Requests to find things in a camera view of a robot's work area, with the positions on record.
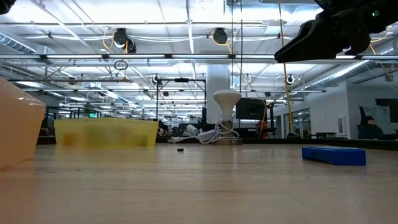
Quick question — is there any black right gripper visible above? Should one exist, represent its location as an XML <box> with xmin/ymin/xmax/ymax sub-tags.
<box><xmin>274</xmin><ymin>0</ymin><xmax>398</xmax><ymax>63</ymax></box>

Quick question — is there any blue box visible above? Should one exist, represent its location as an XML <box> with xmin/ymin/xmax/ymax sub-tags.
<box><xmin>301</xmin><ymin>146</ymin><xmax>367</xmax><ymax>167</ymax></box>

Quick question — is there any orange translucent plastic bin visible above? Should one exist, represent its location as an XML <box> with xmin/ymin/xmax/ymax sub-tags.
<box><xmin>0</xmin><ymin>77</ymin><xmax>47</xmax><ymax>170</ymax></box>

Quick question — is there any black monitor on stand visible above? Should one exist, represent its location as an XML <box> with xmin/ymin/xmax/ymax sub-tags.
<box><xmin>235</xmin><ymin>98</ymin><xmax>267</xmax><ymax>121</ymax></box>

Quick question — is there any red orange object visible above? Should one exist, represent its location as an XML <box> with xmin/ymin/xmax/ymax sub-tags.
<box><xmin>256</xmin><ymin>120</ymin><xmax>270</xmax><ymax>139</ymax></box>

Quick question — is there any white building column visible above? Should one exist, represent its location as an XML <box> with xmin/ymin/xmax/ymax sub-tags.
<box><xmin>206</xmin><ymin>63</ymin><xmax>231</xmax><ymax>125</ymax></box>

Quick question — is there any white mushroom table lamp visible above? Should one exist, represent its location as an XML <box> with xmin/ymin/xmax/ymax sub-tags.
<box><xmin>212</xmin><ymin>89</ymin><xmax>243</xmax><ymax>146</ymax></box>

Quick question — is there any person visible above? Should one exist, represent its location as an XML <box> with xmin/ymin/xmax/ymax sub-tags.
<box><xmin>357</xmin><ymin>115</ymin><xmax>386</xmax><ymax>141</ymax></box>

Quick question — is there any overhead light bar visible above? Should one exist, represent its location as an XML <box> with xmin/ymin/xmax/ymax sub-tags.
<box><xmin>0</xmin><ymin>53</ymin><xmax>398</xmax><ymax>60</ymax></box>

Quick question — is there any white cylinder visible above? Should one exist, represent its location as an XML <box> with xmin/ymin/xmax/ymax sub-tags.
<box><xmin>185</xmin><ymin>124</ymin><xmax>200</xmax><ymax>136</ymax></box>

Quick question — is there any yellow translucent plastic bin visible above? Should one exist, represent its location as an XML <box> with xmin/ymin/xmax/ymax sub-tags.
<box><xmin>54</xmin><ymin>117</ymin><xmax>159</xmax><ymax>147</ymax></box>

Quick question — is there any silver ventilation duct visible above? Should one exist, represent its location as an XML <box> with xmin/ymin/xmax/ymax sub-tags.
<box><xmin>306</xmin><ymin>60</ymin><xmax>369</xmax><ymax>91</ymax></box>

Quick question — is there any yellow hanging cable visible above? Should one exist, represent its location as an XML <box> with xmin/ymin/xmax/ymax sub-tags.
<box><xmin>277</xmin><ymin>0</ymin><xmax>295</xmax><ymax>134</ymax></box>

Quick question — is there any black hanging cable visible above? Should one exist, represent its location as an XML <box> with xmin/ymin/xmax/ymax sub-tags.
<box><xmin>239</xmin><ymin>0</ymin><xmax>244</xmax><ymax>94</ymax></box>

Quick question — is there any black ceiling cable reel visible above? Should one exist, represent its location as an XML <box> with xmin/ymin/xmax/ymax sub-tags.
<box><xmin>212</xmin><ymin>27</ymin><xmax>229</xmax><ymax>45</ymax></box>
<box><xmin>113</xmin><ymin>27</ymin><xmax>137</xmax><ymax>54</ymax></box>

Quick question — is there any black table frame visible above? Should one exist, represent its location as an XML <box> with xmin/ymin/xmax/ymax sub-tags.
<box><xmin>36</xmin><ymin>135</ymin><xmax>398</xmax><ymax>151</ymax></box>

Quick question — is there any white lamp power cord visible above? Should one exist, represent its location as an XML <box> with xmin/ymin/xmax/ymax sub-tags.
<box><xmin>167</xmin><ymin>116</ymin><xmax>240</xmax><ymax>145</ymax></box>

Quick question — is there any black metal stand frame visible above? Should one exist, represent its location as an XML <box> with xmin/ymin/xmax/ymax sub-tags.
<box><xmin>155</xmin><ymin>77</ymin><xmax>208</xmax><ymax>125</ymax></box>

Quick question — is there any black cable loop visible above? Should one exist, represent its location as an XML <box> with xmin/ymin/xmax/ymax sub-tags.
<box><xmin>113</xmin><ymin>59</ymin><xmax>129</xmax><ymax>72</ymax></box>

